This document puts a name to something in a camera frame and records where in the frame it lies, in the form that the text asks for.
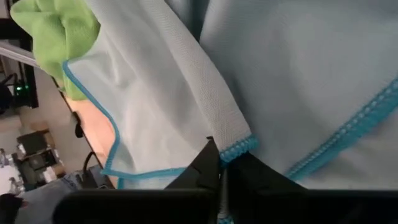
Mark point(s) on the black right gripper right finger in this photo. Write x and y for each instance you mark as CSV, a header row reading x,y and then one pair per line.
x,y
248,174

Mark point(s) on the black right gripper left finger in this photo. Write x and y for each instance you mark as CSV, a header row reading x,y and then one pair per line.
x,y
205,174

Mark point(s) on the light blue microfiber towel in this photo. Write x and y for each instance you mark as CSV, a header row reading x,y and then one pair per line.
x,y
174,77

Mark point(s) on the green microfiber towel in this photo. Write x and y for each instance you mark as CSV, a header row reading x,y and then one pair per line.
x,y
56,31

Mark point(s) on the person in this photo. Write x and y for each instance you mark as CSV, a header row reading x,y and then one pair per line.
x,y
46,202

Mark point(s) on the cluttered equipment shelf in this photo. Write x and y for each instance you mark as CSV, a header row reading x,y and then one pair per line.
x,y
34,155

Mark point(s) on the black table edge bracket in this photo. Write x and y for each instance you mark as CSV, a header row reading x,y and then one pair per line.
x,y
79,129

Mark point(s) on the silver aluminium rail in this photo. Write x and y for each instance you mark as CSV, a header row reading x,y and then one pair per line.
x,y
15,53

